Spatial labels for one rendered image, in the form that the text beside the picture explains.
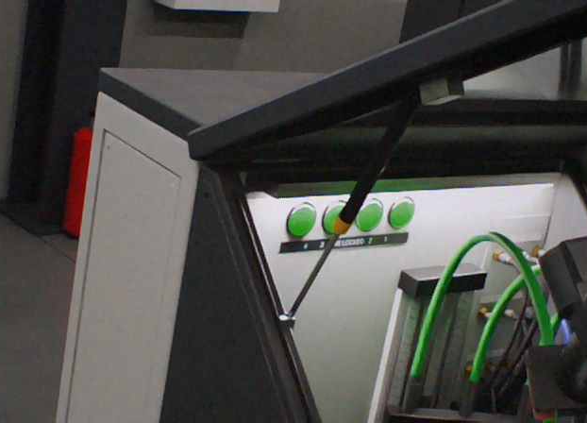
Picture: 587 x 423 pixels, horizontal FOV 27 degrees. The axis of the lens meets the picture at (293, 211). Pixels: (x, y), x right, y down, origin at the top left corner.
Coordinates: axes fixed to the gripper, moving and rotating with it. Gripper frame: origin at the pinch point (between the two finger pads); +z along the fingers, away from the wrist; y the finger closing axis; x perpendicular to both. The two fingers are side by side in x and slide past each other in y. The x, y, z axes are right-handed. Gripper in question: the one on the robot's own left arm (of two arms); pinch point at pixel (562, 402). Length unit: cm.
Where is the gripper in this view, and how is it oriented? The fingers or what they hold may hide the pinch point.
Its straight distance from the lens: 132.9
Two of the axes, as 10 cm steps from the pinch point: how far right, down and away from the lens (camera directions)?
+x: 0.7, 8.9, -4.4
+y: -10.0, 0.5, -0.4
